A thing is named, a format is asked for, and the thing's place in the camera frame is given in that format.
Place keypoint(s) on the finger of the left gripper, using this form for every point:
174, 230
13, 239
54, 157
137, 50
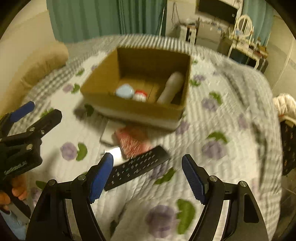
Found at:
9, 119
44, 125

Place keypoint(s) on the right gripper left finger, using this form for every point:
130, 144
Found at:
49, 220

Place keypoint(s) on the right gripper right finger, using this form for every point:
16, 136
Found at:
244, 220

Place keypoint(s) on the red patterned case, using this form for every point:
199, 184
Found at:
133, 141

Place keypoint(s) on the light blue earbuds case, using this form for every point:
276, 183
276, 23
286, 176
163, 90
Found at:
125, 91

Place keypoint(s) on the white bottle red cap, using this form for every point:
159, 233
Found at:
140, 95

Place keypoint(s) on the black remote control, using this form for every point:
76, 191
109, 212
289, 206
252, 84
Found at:
136, 166

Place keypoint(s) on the white cylindrical bottle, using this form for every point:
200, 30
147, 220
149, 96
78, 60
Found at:
173, 86

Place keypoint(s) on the person's left hand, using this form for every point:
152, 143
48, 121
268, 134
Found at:
19, 190

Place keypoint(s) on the white square charger box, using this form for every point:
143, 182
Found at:
108, 136

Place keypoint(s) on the tan pillow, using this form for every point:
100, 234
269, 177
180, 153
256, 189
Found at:
39, 64

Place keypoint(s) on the small white adapter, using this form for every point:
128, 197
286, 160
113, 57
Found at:
118, 157

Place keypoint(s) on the grey checked bedsheet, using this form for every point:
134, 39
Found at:
138, 42

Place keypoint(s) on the large green curtain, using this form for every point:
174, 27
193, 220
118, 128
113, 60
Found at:
75, 21

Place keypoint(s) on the open cardboard box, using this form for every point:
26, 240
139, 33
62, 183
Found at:
144, 69

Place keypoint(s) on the white padded jacket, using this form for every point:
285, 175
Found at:
286, 107

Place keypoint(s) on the white dressing table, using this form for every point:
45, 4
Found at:
243, 53

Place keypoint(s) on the white drawer cabinet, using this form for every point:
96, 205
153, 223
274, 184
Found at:
188, 33

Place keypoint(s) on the silver mini fridge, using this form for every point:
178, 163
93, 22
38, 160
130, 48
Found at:
209, 35

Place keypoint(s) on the white oval vanity mirror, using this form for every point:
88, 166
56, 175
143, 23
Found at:
244, 27

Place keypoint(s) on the small green curtain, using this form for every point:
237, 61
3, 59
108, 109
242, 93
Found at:
261, 14

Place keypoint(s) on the black wall television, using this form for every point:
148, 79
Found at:
218, 9

